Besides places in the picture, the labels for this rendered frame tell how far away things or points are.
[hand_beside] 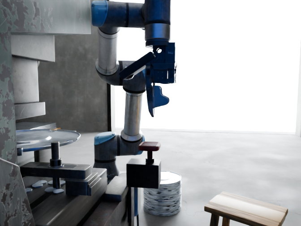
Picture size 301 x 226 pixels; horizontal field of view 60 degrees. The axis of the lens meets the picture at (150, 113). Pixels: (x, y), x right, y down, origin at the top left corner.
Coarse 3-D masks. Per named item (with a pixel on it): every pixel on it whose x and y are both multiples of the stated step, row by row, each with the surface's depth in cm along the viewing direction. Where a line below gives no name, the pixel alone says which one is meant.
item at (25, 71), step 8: (16, 64) 57; (24, 64) 59; (32, 64) 62; (16, 72) 57; (24, 72) 59; (32, 72) 62; (16, 80) 57; (24, 80) 59; (32, 80) 62; (16, 88) 57; (24, 88) 59; (32, 88) 62; (16, 96) 57; (24, 96) 59; (32, 96) 62
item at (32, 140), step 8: (16, 136) 73; (24, 136) 73; (32, 136) 73; (40, 136) 73; (48, 136) 73; (56, 136) 76; (64, 136) 76; (72, 136) 76; (80, 136) 75; (24, 144) 66; (32, 144) 66; (40, 144) 66; (48, 144) 66; (64, 144) 65
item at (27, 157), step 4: (24, 152) 60; (28, 152) 61; (32, 152) 63; (20, 156) 58; (24, 156) 60; (28, 156) 61; (32, 156) 63; (20, 160) 58; (24, 160) 60; (28, 160) 61; (32, 160) 63; (20, 164) 58; (24, 164) 60
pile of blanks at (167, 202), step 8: (176, 184) 189; (144, 192) 195; (152, 192) 187; (160, 192) 186; (168, 192) 186; (176, 192) 190; (144, 200) 196; (152, 200) 188; (160, 200) 186; (168, 200) 186; (176, 200) 190; (144, 208) 196; (152, 208) 189; (160, 208) 188; (168, 208) 187; (176, 208) 191
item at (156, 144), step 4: (140, 144) 76; (144, 144) 75; (148, 144) 75; (152, 144) 76; (156, 144) 75; (160, 144) 78; (140, 148) 74; (144, 148) 74; (148, 148) 74; (152, 148) 73; (156, 148) 74; (148, 152) 76; (152, 152) 77; (148, 156) 77; (152, 156) 77
